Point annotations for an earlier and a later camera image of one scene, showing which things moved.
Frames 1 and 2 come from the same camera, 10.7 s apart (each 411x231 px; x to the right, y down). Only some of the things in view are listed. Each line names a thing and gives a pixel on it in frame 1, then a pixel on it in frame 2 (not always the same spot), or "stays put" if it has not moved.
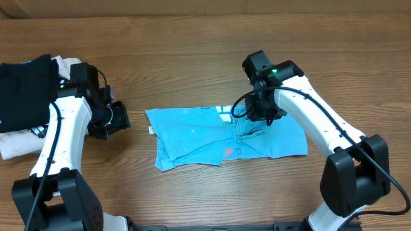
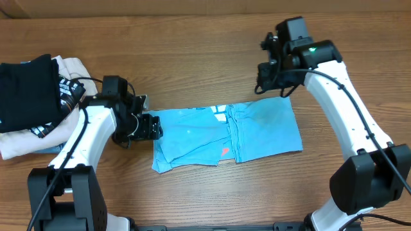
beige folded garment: [17, 144] stays put
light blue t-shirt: [207, 135] stays put
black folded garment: [27, 91] stays put
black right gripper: [255, 115] -> [264, 79]
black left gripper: [122, 122] -> [149, 129]
